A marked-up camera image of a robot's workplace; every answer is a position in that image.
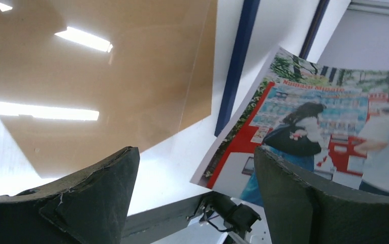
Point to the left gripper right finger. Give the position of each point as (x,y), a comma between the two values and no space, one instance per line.
(303,207)

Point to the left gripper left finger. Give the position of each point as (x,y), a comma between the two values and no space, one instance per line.
(87,206)

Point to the photo of people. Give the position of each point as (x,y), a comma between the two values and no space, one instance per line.
(330,121)

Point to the blue wooden photo frame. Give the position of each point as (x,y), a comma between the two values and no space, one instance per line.
(243,35)

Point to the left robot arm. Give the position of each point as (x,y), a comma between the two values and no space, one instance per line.
(235,215)

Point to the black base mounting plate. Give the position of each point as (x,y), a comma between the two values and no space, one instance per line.
(155,224)

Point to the clear acrylic glazing sheet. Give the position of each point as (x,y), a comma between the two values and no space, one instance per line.
(63,101)

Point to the brown frame backing board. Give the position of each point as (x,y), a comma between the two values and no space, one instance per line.
(113,84)

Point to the aluminium rail frame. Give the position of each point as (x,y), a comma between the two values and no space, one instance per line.
(374,7)

